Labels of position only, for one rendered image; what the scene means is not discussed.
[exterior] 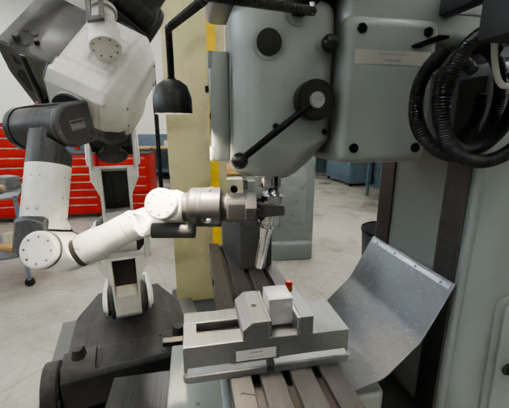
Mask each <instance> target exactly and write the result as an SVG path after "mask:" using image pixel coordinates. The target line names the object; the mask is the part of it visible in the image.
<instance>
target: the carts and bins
mask: <svg viewBox="0 0 509 408"><path fill-rule="evenodd" d="M22 184H23V182H20V179H19V176H14V175H1V176H0V201H4V200H13V203H14V207H15V215H16V219H17V218H18V217H19V202H18V198H19V195H20V194H21V192H22ZM375 226H376V221H371V222H366V223H364V224H362V226H361V230H362V255H363V253H364V251H365V249H366V248H367V246H368V244H369V242H370V241H371V238H372V237H373V236H375ZM12 238H13V232H5V233H2V234H1V235H0V261H4V260H9V259H14V258H19V256H18V254H17V253H16V252H15V251H14V249H13V248H12ZM25 269H26V274H27V278H26V280H25V285H26V286H28V287H31V286H33V285H34V284H35V282H36V280H35V279H34V278H33V277H32V276H31V271H30V268H28V267H27V266H25Z"/></svg>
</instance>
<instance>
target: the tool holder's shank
mask: <svg viewBox="0 0 509 408"><path fill-rule="evenodd" d="M273 229H274V228H273V227H272V226H265V225H263V224H262V225H260V239H259V244H258V248H257V257H256V261H255V267H256V268H257V269H264V268H265V261H266V256H267V252H268V247H269V239H270V237H271V234H272V231H273Z"/></svg>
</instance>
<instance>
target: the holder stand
mask: <svg viewBox="0 0 509 408"><path fill-rule="evenodd" d="M257 219H258V218H257ZM260 225H261V224H260V223H258V221H257V224H245V223H228V222H226V219H224V221H223V222H222V230H223V249H224V250H225V252H226V253H227V254H228V256H229V257H230V258H231V259H232V261H233V262H234V263H235V264H236V265H237V266H238V267H239V268H240V269H241V270H243V269H248V268H253V267H255V261H256V257H257V248H258V244H259V239H260ZM271 249H272V234H271V237H270V239H269V247H268V252H267V256H266V261H265V266H267V265H271Z"/></svg>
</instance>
